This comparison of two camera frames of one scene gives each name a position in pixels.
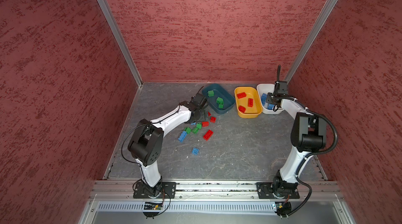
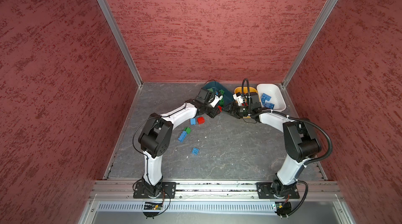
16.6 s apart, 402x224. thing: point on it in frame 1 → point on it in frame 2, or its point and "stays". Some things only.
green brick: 188,130 stays
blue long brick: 195,150 stays
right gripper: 268,100 → 235,110
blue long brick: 182,136 stays
